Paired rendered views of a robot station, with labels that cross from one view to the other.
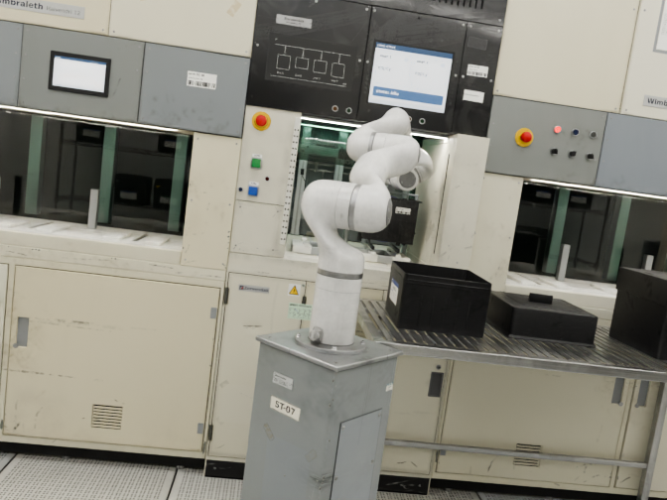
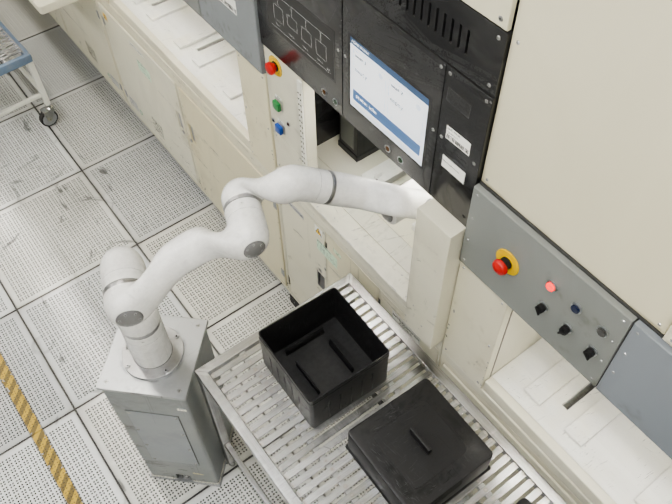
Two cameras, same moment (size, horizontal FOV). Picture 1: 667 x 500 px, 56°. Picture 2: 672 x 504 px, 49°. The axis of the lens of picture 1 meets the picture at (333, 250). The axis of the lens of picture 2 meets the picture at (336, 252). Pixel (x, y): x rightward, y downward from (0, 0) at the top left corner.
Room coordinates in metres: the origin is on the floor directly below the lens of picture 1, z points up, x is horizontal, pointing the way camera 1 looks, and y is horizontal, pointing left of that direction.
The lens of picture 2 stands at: (1.55, -1.28, 2.78)
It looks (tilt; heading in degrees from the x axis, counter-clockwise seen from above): 53 degrees down; 60
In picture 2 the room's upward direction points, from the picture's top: 1 degrees counter-clockwise
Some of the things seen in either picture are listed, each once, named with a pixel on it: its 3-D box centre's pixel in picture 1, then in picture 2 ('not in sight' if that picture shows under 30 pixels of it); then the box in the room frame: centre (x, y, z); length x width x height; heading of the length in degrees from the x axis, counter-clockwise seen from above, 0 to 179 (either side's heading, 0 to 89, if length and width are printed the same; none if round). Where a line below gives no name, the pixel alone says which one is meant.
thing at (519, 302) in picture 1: (538, 312); (418, 447); (2.12, -0.72, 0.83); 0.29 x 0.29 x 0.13; 5
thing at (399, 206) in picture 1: (387, 210); not in sight; (2.63, -0.20, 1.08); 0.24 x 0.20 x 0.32; 96
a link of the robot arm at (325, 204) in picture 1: (333, 227); (128, 289); (1.63, 0.01, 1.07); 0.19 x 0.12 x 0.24; 75
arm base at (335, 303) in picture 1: (334, 309); (146, 338); (1.62, -0.02, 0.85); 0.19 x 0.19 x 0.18
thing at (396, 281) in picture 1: (435, 297); (323, 356); (2.04, -0.35, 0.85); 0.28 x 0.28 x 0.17; 4
